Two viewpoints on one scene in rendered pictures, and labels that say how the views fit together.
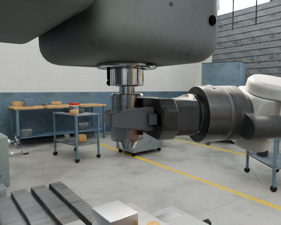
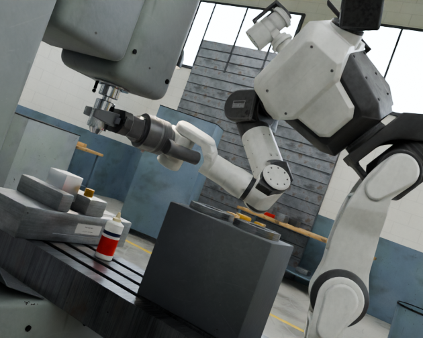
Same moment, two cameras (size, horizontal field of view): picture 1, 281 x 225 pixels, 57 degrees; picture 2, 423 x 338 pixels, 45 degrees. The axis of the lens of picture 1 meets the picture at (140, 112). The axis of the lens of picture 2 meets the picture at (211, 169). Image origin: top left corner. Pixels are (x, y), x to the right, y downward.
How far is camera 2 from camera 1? 84 cm
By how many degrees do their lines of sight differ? 22
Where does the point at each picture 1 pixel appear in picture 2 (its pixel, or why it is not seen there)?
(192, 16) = (157, 76)
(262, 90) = (183, 130)
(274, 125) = (181, 150)
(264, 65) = not seen: hidden behind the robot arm
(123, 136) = (97, 124)
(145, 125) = (112, 123)
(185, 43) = (150, 88)
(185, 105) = (137, 120)
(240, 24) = (238, 70)
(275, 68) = not seen: hidden behind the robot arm
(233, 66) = (205, 128)
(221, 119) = (154, 136)
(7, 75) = not seen: outside the picture
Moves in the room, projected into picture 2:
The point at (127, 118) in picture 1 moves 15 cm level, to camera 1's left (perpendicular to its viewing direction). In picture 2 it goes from (103, 115) to (37, 89)
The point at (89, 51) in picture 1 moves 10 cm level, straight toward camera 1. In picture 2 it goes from (105, 74) to (121, 74)
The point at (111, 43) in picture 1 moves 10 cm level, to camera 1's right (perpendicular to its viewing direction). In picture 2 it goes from (118, 76) to (162, 94)
